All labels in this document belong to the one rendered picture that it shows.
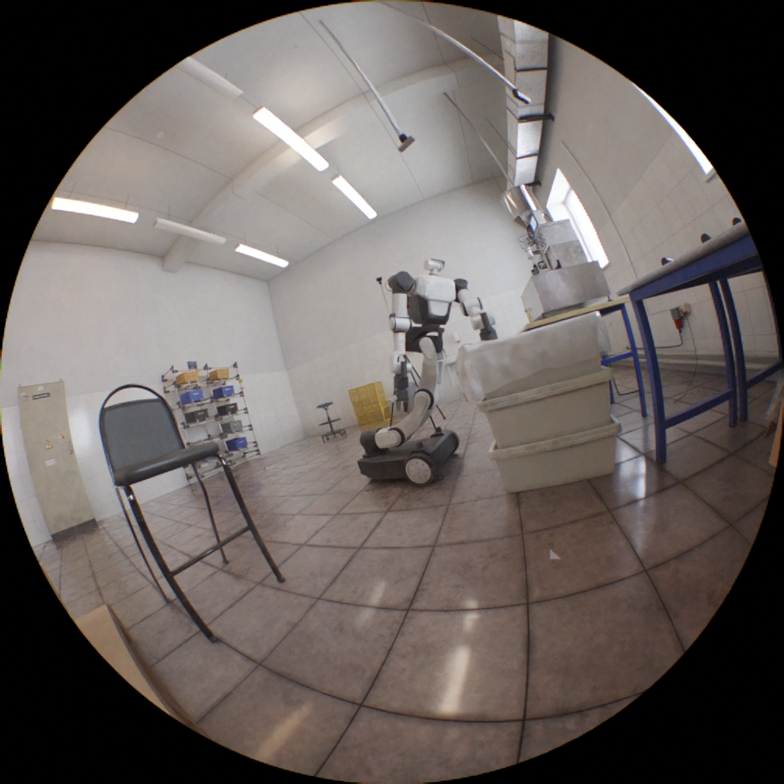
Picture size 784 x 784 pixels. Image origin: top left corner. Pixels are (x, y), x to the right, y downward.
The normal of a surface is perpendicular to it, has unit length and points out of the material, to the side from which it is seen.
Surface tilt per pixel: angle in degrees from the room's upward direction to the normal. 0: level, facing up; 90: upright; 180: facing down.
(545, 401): 96
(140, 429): 77
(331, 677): 0
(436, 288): 105
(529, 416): 96
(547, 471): 96
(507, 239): 90
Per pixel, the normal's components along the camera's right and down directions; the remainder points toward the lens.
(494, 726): -0.28, -0.96
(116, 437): 0.84, -0.47
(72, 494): 0.90, -0.26
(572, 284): -0.34, 0.11
